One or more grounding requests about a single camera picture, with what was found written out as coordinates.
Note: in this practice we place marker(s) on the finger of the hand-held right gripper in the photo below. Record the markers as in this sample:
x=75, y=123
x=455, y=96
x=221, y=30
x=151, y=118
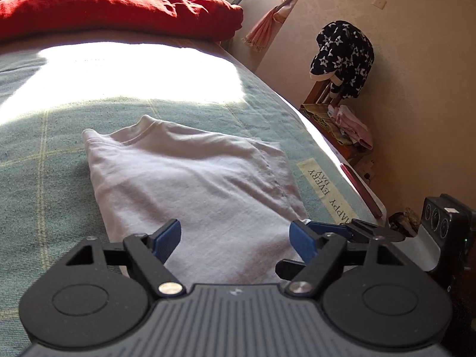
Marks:
x=331, y=229
x=292, y=269

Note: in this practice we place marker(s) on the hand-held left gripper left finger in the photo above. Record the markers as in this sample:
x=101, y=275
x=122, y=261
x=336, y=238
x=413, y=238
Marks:
x=167, y=240

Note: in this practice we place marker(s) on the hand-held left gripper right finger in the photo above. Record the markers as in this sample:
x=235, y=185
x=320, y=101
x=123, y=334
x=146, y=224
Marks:
x=303, y=241

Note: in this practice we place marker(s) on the white printed t-shirt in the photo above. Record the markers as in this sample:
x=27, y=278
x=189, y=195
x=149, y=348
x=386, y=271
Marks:
x=193, y=193

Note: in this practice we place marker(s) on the dark cloth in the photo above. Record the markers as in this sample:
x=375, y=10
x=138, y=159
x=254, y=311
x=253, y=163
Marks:
x=403, y=221

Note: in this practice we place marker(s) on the pink cloth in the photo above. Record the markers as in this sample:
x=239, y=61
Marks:
x=353, y=124

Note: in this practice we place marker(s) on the olive cloth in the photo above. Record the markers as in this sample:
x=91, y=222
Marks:
x=323, y=119

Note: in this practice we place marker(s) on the green plaid bed blanket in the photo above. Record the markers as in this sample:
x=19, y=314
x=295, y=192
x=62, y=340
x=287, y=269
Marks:
x=44, y=178

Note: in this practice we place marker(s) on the wooden chair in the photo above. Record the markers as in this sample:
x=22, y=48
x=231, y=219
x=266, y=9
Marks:
x=316, y=93

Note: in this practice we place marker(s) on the dark star print garment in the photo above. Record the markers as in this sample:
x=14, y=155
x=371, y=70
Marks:
x=346, y=55

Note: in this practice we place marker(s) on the tied orange curtain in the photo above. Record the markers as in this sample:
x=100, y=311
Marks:
x=275, y=15

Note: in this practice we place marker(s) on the red duvet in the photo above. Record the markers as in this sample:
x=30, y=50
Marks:
x=111, y=11

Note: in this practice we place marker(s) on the wall switch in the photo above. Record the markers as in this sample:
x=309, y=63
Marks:
x=380, y=3

